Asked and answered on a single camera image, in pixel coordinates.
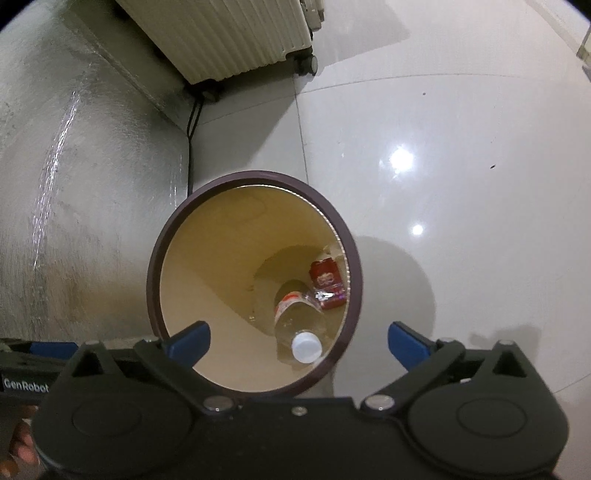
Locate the black cable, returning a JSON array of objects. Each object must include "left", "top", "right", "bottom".
[{"left": 186, "top": 95, "right": 205, "bottom": 195}]

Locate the person's left hand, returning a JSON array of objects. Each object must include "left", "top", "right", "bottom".
[{"left": 0, "top": 415, "right": 40, "bottom": 480}]

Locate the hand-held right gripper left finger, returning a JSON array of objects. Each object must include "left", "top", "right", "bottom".
[{"left": 69, "top": 320, "right": 236, "bottom": 416}]

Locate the cream ribbed suitcase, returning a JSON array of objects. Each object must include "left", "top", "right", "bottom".
[{"left": 115, "top": 0, "right": 319, "bottom": 102}]

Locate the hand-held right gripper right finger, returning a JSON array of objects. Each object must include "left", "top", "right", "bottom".
[{"left": 362, "top": 322, "right": 532, "bottom": 416}]

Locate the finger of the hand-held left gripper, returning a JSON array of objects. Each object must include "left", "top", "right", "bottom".
[{"left": 0, "top": 339, "right": 80, "bottom": 363}]

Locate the clear plastic bottle white cap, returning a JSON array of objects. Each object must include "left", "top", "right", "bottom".
[{"left": 274, "top": 291, "right": 327, "bottom": 365}]

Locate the red snack packet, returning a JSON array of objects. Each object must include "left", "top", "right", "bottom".
[{"left": 310, "top": 259, "right": 348, "bottom": 309}]

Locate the brown rimmed beige trash bin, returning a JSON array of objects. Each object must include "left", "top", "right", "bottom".
[{"left": 147, "top": 171, "right": 363, "bottom": 398}]

